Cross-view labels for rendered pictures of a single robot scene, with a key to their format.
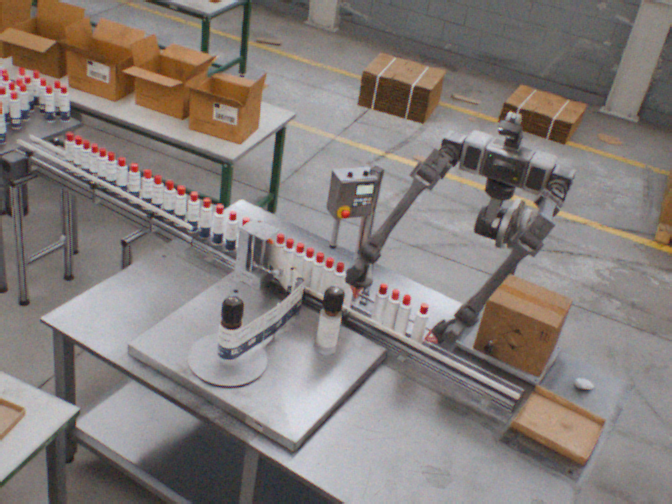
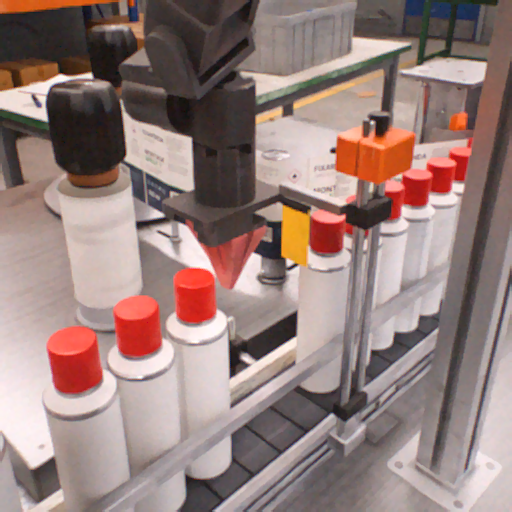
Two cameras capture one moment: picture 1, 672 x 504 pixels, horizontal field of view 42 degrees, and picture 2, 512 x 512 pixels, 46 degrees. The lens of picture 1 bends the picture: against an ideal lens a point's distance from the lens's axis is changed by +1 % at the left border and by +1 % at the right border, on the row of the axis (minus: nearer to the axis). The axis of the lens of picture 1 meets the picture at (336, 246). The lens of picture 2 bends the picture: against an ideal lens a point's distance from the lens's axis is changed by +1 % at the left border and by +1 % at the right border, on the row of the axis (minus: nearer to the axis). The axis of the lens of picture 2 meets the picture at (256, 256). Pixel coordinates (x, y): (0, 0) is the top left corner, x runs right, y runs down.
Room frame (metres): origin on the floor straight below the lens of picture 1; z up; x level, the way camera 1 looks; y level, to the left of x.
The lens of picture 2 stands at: (3.07, -0.60, 1.33)
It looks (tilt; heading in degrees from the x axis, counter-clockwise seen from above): 29 degrees down; 108
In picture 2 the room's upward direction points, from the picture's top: straight up
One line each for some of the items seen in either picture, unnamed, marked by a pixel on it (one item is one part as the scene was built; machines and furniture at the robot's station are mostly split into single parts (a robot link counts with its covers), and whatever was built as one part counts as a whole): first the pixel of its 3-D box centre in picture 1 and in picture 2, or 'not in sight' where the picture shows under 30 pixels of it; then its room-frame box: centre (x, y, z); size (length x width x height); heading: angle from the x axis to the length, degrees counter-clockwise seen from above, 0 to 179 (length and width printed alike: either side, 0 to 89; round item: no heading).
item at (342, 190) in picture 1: (352, 193); not in sight; (3.10, -0.03, 1.38); 0.17 x 0.10 x 0.19; 118
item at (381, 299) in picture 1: (379, 305); (199, 377); (2.90, -0.22, 0.98); 0.05 x 0.05 x 0.20
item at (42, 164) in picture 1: (107, 255); not in sight; (3.62, 1.17, 0.47); 1.17 x 0.38 x 0.94; 63
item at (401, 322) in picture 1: (403, 315); (90, 449); (2.85, -0.32, 0.98); 0.05 x 0.05 x 0.20
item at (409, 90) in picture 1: (401, 87); not in sight; (7.26, -0.34, 0.16); 0.65 x 0.54 x 0.32; 75
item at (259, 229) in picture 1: (259, 229); (459, 71); (3.08, 0.34, 1.14); 0.14 x 0.11 x 0.01; 63
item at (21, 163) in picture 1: (13, 186); not in sight; (3.75, 1.70, 0.71); 0.15 x 0.12 x 0.34; 153
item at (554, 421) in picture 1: (558, 423); not in sight; (2.52, -0.97, 0.85); 0.30 x 0.26 x 0.04; 63
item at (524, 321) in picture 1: (522, 323); not in sight; (2.94, -0.83, 0.99); 0.30 x 0.24 x 0.27; 67
